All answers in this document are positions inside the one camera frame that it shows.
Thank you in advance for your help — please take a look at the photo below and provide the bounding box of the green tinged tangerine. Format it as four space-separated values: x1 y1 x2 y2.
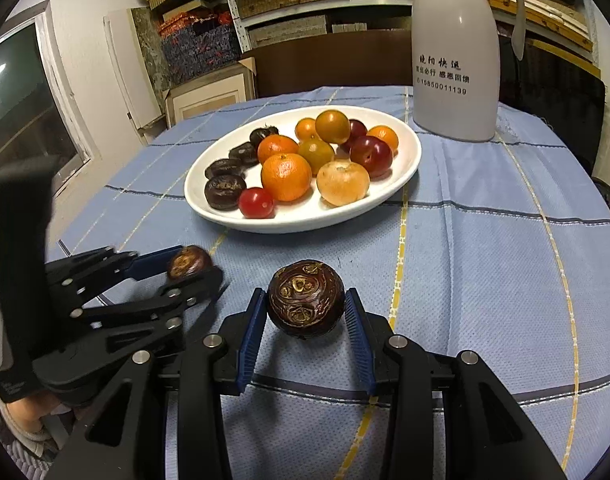
298 138 336 176
316 110 351 144

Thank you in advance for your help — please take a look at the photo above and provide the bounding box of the person's left forearm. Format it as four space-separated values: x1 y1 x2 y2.
0 370 62 467

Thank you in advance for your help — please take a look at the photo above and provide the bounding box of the white metal shelf rack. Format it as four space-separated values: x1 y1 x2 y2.
217 0 600 81

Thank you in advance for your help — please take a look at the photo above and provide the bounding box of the pale peeled tangerine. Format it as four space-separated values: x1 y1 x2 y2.
317 160 371 207

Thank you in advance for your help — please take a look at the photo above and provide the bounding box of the red cherry tomato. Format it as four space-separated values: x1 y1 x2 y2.
346 119 368 153
239 187 276 219

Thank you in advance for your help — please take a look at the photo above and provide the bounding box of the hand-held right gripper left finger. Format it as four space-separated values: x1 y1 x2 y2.
45 287 270 480

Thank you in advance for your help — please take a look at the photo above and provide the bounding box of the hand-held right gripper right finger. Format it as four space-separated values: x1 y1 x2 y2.
344 287 568 480

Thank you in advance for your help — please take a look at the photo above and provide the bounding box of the person's left hand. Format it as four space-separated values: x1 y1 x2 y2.
7 389 74 430

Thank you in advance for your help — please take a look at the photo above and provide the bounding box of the white oval plate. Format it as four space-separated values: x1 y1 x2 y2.
184 105 423 234

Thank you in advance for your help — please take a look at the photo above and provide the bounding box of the red plum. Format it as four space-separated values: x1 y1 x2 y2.
351 136 394 178

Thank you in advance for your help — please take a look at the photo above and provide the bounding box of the stack of patterned fabric boxes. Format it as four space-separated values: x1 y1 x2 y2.
157 10 244 87

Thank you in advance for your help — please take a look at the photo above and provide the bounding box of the window with white frame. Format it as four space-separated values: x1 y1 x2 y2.
0 0 106 281

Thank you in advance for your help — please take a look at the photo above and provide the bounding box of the brown wooden board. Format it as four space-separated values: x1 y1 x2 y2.
242 30 416 99

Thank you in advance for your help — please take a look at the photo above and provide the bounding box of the black chair back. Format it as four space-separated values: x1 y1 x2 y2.
495 35 606 177

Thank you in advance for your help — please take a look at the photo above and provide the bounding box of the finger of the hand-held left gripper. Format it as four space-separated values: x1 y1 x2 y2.
46 246 186 307
69 266 226 349

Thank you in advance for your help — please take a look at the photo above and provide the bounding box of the white board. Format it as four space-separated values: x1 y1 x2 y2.
103 7 162 129

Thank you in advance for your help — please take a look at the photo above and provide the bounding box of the white thermos jug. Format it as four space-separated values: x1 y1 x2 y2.
411 0 528 142

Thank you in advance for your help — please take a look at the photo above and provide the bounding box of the green marbled slab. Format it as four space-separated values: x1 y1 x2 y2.
132 7 166 114

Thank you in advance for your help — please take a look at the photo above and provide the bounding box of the dark water chestnut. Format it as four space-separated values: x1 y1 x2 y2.
166 246 214 282
250 126 280 151
267 259 346 342
205 175 248 211
205 159 246 181
229 142 260 166

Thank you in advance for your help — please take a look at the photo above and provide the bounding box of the open cardboard box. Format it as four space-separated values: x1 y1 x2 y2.
162 57 258 129

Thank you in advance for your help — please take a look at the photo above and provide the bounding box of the blue checked tablecloth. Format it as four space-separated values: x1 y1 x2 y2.
55 85 610 480

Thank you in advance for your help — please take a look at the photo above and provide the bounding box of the stack of picture frames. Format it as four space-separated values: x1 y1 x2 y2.
485 0 602 67

